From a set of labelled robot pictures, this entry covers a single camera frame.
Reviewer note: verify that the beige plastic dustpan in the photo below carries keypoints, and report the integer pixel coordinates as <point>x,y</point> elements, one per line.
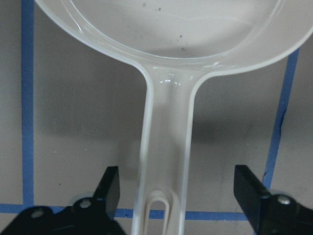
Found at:
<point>177,45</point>

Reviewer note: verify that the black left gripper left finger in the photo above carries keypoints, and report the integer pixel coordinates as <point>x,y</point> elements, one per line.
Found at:
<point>95,215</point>

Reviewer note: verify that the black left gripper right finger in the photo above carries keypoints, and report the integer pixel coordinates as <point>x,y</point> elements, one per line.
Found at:
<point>267,213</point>

